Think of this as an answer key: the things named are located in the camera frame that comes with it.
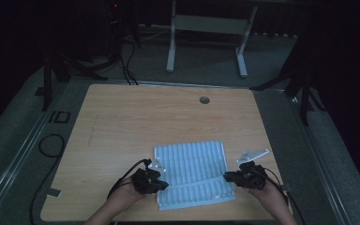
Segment dark equipment with red light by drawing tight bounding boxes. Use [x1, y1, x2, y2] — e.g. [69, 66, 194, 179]
[103, 0, 141, 62]

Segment person's left hand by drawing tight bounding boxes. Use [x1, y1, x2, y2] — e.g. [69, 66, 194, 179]
[112, 176, 152, 205]

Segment light blue striped towel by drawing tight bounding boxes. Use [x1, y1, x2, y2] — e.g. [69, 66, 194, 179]
[154, 140, 237, 212]

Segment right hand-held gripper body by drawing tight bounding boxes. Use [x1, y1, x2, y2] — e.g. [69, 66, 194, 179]
[234, 148, 271, 190]

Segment black cable loop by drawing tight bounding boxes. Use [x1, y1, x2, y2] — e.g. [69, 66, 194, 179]
[37, 133, 67, 158]

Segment black tripod stand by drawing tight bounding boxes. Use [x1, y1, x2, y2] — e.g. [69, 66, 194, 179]
[41, 51, 110, 113]
[248, 43, 326, 127]

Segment black cables on floor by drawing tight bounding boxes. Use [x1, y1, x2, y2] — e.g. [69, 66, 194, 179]
[117, 38, 140, 86]

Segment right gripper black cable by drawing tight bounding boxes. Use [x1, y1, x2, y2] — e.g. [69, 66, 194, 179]
[260, 167, 308, 225]

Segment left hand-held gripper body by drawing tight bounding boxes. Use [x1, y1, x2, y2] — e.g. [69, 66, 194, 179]
[130, 157, 167, 195]

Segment white metal desk frame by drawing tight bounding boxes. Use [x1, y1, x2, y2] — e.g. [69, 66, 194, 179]
[166, 0, 259, 79]

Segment long black floor cable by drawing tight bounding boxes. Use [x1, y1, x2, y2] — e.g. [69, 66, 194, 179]
[28, 162, 64, 225]

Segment person's right hand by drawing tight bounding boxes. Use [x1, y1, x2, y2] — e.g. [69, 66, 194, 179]
[243, 180, 285, 209]

